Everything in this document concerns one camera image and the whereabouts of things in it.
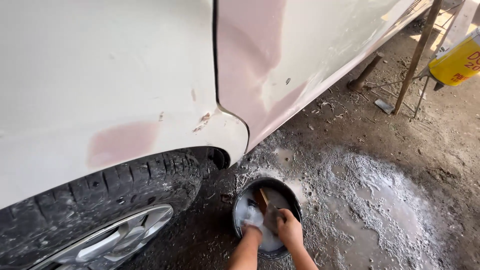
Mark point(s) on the black water bucket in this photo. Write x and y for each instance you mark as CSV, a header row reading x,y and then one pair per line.
x,y
267,218

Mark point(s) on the person's right hand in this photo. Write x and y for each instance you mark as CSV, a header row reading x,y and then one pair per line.
x,y
289,229

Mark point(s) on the person's left hand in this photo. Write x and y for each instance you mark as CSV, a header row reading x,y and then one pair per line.
x,y
250,228

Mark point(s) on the silver wheel cover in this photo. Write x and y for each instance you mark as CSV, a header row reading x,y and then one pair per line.
x,y
112,240

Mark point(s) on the rusty metal stand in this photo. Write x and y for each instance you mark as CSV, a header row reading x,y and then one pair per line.
x,y
423,56

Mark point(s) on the rusty metal pipe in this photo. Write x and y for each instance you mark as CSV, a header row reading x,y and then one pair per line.
x,y
365,73

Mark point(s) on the yellow tin can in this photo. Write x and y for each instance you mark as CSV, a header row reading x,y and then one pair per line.
x,y
457,60

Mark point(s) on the small grey metal plate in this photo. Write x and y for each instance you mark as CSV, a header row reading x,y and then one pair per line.
x,y
384,105

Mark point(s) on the black car tyre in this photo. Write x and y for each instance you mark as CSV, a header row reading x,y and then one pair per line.
x,y
97,210

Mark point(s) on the white car body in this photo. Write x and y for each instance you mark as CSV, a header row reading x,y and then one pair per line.
x,y
157,71

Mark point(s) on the wooden sanding block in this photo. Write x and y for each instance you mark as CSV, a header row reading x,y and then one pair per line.
x,y
261,200

